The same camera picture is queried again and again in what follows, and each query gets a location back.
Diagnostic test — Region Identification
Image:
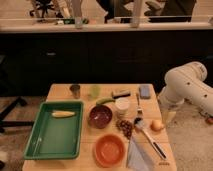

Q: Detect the green plastic tray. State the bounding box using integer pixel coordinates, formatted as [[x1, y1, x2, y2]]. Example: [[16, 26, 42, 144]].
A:
[[24, 101, 83, 160]]

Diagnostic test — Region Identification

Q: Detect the green pepper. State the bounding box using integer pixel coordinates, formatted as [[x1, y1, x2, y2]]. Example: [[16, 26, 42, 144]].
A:
[[96, 98, 115, 105]]

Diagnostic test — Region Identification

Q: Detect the orange bowl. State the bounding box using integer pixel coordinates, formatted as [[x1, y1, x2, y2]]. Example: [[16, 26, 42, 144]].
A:
[[93, 134, 125, 168]]

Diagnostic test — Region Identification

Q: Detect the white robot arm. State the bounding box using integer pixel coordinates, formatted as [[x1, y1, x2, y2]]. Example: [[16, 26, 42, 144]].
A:
[[158, 61, 213, 125]]

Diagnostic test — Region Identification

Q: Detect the orange egg toy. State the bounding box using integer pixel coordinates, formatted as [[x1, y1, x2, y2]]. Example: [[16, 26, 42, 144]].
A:
[[151, 120, 164, 131]]

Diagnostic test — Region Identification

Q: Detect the black whiteboard eraser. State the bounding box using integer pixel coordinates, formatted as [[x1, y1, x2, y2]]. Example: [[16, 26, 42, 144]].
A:
[[112, 90, 131, 99]]

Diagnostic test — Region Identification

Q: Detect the brown grape bunch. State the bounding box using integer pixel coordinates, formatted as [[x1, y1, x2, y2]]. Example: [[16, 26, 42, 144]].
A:
[[116, 120, 133, 139]]

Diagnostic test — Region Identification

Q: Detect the white cup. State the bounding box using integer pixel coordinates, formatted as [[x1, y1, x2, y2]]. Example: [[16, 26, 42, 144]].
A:
[[115, 97, 130, 117]]

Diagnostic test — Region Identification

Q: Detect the blue sponge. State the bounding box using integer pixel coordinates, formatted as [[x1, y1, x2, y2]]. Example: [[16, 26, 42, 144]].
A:
[[139, 84, 151, 99]]

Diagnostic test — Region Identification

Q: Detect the blue grey cloth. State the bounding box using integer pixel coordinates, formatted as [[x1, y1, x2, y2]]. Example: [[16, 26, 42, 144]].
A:
[[126, 137, 154, 171]]

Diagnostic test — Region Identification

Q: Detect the black office chair base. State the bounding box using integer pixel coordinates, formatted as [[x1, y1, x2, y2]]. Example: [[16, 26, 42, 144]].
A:
[[0, 96, 35, 134]]

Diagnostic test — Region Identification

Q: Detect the purple bowl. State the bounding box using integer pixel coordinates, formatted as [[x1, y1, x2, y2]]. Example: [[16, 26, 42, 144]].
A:
[[88, 105, 112, 129]]

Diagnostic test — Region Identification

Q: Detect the green translucent cup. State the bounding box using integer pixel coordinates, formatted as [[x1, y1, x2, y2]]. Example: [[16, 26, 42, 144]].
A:
[[89, 85, 100, 100]]

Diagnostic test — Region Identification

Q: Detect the dark metal cup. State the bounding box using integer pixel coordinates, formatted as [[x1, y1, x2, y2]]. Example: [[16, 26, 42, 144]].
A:
[[70, 84, 80, 99]]

